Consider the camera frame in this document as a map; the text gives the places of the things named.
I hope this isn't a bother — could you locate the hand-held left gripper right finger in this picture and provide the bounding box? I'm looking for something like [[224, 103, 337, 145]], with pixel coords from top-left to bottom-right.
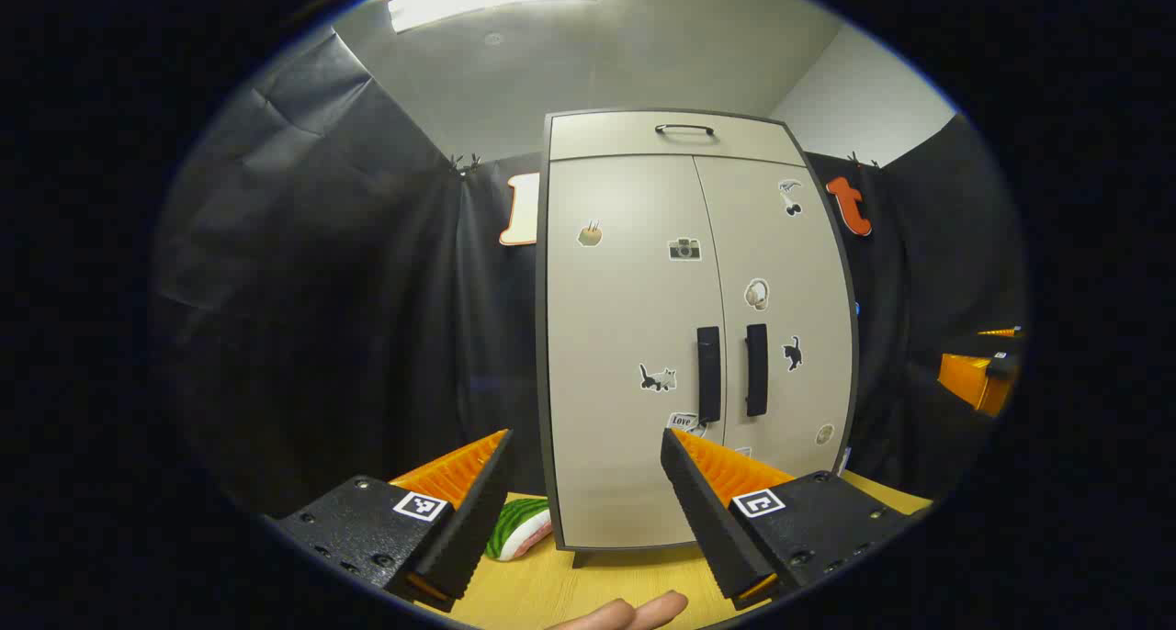
[[660, 428, 920, 611]]

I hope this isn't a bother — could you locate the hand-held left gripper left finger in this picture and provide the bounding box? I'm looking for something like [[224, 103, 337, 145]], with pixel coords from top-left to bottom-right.
[[266, 428, 515, 613]]

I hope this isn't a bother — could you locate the beige double-door shoe cabinet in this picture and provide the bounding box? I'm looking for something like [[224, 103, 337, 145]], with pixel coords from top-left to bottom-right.
[[536, 108, 860, 568]]

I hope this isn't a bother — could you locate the beige headphone sticker cabinet door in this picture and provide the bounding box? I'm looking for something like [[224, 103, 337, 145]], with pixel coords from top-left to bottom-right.
[[694, 155, 855, 484]]

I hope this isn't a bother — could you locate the beige camera sticker cabinet door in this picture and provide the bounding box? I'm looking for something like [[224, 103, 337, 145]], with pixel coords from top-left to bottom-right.
[[548, 155, 727, 550]]

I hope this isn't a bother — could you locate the green white watermelon plush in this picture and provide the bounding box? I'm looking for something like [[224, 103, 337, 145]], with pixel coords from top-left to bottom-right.
[[484, 497, 554, 562]]

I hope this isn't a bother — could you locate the black backdrop cloth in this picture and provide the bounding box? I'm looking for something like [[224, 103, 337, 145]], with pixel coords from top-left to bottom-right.
[[152, 28, 1025, 521]]

